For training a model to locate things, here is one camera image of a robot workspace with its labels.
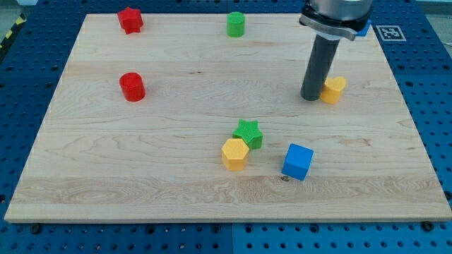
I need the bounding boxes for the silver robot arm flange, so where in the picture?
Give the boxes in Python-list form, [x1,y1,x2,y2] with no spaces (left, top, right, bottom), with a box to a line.
[299,0,373,41]

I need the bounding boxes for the blue cube block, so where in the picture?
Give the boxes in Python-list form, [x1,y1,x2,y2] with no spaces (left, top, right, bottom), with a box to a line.
[282,143,314,181]

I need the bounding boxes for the green star block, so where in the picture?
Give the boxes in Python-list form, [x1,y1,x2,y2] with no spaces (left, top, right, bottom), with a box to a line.
[232,119,263,150]

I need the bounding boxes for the yellow hexagon block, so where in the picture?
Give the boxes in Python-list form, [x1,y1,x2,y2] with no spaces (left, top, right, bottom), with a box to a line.
[221,138,250,171]

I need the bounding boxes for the light wooden board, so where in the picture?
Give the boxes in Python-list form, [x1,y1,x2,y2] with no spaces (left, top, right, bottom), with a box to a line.
[5,14,451,223]

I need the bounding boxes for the red cylinder block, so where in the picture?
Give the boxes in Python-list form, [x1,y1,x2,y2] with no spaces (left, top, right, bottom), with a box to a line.
[119,72,145,102]

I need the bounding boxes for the green cylinder block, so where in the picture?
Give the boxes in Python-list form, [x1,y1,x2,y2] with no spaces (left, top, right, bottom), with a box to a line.
[227,11,246,37]

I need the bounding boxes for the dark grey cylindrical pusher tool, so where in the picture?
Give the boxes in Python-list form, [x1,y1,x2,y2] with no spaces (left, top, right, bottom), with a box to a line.
[300,35,339,101]

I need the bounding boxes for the red star block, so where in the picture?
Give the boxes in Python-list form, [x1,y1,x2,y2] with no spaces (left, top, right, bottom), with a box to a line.
[117,7,143,35]

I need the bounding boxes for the white fiducial marker tag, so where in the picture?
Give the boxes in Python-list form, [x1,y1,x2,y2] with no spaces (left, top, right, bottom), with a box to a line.
[376,25,406,42]

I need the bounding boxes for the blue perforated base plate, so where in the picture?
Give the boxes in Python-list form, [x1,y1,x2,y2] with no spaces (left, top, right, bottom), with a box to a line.
[1,1,451,253]

